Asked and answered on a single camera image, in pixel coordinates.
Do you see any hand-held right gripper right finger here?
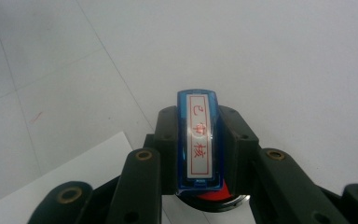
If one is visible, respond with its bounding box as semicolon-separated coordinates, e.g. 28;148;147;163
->
218;105;351;224

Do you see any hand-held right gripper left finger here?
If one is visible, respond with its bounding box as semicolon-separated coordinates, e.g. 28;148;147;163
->
105;105;180;224

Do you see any round red ink pad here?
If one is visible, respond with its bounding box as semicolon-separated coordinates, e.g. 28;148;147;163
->
174;181;252;214

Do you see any blue stamp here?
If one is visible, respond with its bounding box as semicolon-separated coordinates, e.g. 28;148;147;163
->
175;89;226;191

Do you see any white paper sheet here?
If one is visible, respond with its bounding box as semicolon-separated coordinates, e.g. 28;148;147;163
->
0;131;207;224

